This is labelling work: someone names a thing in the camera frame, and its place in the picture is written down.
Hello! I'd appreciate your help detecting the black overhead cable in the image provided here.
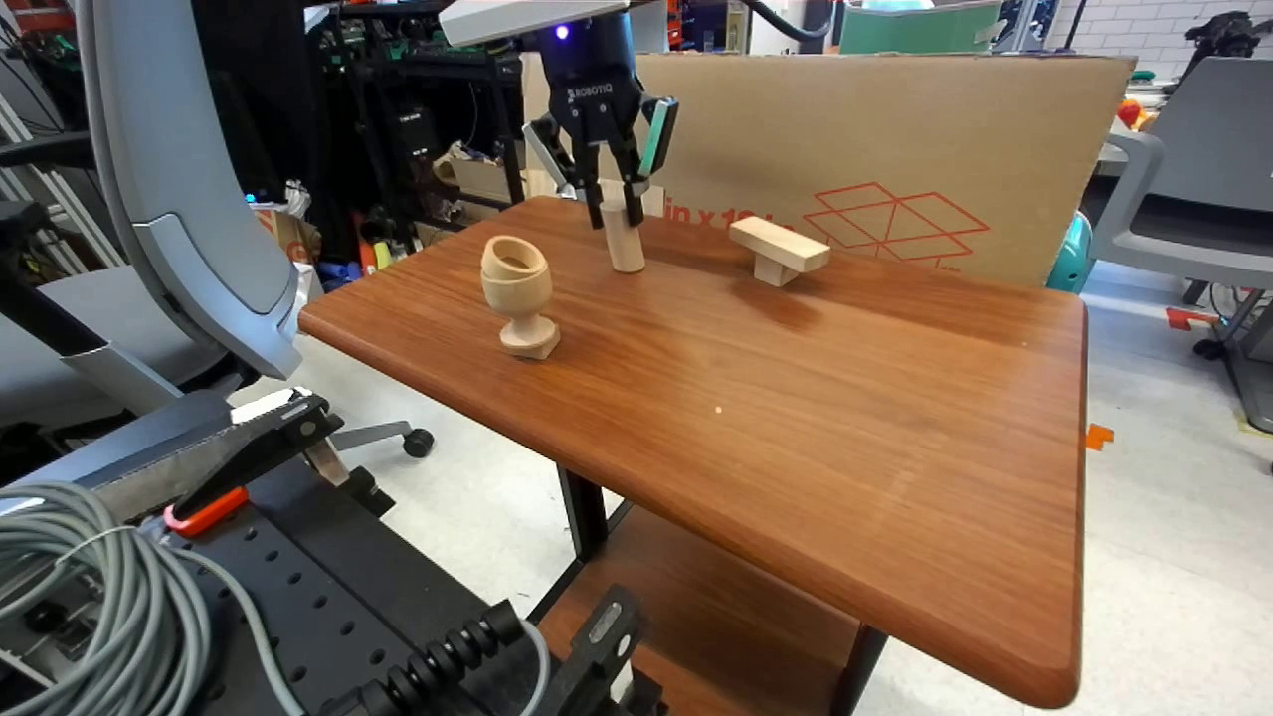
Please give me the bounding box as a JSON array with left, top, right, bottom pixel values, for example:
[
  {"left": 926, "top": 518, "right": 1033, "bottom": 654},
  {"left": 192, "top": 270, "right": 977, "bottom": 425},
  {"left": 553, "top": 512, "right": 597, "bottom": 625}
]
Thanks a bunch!
[{"left": 736, "top": 0, "right": 849, "bottom": 43}]

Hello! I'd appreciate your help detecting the large cardboard box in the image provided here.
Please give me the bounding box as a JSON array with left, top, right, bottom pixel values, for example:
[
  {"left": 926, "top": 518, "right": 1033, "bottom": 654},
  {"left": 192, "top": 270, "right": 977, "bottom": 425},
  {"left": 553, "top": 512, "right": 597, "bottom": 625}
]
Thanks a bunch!
[{"left": 519, "top": 52, "right": 1137, "bottom": 295}]

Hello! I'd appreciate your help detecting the wooden goblet cup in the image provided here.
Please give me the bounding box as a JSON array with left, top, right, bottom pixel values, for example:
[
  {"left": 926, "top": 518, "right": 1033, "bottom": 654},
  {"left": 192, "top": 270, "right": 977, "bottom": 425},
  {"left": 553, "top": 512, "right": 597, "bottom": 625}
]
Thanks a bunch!
[{"left": 476, "top": 231, "right": 566, "bottom": 368}]

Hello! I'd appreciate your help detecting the grey cable bundle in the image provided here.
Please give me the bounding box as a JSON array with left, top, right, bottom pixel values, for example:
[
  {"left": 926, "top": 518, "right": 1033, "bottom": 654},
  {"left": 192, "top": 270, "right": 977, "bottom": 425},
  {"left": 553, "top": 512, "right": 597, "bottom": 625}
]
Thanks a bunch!
[{"left": 0, "top": 482, "right": 309, "bottom": 716}]

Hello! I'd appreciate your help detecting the grey office chair with wheels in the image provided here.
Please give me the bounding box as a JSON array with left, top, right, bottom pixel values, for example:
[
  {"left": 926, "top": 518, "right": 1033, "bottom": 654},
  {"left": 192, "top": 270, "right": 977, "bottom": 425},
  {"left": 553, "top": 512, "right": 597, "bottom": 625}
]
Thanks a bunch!
[{"left": 0, "top": 0, "right": 439, "bottom": 531}]

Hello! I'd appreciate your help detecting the green board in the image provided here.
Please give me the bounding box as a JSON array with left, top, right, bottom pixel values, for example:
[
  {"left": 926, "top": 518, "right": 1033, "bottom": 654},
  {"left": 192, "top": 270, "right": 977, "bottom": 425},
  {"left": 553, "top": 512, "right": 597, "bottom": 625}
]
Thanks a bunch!
[{"left": 834, "top": 0, "right": 1008, "bottom": 59}]

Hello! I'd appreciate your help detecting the wooden lower table shelf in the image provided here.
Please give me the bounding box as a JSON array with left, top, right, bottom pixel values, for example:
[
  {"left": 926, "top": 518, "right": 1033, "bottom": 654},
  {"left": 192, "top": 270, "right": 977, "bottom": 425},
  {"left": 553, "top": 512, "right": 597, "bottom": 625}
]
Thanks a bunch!
[{"left": 532, "top": 503, "right": 869, "bottom": 716}]

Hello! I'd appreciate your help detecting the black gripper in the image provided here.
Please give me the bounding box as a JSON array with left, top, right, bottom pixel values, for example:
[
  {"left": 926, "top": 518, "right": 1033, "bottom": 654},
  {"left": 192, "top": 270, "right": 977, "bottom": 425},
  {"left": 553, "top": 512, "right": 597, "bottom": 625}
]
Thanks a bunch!
[{"left": 529, "top": 47, "right": 686, "bottom": 231}]

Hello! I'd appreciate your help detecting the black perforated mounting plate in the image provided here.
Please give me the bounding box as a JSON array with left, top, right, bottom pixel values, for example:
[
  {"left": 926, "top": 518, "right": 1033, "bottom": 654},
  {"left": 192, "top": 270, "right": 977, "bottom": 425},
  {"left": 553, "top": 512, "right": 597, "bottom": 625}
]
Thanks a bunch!
[{"left": 183, "top": 454, "right": 550, "bottom": 716}]

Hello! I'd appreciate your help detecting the black table leg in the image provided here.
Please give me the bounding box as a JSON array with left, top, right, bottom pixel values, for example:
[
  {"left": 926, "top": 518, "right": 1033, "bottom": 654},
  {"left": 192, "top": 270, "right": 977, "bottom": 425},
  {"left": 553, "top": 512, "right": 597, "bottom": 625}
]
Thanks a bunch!
[
  {"left": 553, "top": 467, "right": 614, "bottom": 564},
  {"left": 829, "top": 625, "right": 893, "bottom": 716}
]

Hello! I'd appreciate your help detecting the rectangular wooden block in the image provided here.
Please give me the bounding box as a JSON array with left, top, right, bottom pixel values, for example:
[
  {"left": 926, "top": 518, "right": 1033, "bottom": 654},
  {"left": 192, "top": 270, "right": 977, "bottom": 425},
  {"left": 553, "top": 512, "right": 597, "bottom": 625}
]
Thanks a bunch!
[{"left": 727, "top": 211, "right": 834, "bottom": 280}]

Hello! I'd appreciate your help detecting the black ribbed clamp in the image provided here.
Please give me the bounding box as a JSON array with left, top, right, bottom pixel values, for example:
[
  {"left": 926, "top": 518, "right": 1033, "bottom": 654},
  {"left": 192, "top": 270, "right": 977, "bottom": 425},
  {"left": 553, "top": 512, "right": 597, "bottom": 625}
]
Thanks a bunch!
[{"left": 379, "top": 584, "right": 658, "bottom": 716}]

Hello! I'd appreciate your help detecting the grey chair with armrest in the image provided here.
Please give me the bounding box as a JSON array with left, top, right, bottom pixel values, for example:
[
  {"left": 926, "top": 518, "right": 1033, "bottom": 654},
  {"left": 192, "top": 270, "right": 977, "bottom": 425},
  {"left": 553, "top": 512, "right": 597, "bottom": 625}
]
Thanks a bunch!
[{"left": 1087, "top": 52, "right": 1273, "bottom": 470}]

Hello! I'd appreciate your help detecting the black clamp with orange handle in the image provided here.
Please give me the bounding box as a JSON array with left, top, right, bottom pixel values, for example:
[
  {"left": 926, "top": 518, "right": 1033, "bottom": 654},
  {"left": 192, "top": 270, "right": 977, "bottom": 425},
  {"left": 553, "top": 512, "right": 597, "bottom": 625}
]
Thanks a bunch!
[{"left": 155, "top": 392, "right": 399, "bottom": 544}]

